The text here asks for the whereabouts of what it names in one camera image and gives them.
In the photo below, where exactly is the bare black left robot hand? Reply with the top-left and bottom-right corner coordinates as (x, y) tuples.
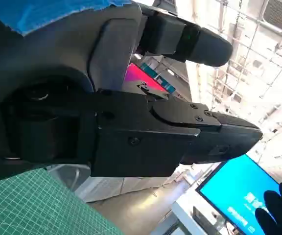
(0, 0), (263, 183)

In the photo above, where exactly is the monitor with blue screen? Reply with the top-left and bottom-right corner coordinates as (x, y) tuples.
(195, 153), (282, 235)

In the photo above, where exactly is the monitor with pink screen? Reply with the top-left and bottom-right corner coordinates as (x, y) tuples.
(123, 62), (169, 94)

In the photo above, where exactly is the green cutting mat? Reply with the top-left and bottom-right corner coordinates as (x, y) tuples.
(0, 167), (126, 235)

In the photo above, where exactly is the white air conditioner unit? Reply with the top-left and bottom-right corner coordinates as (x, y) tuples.
(262, 0), (282, 32)

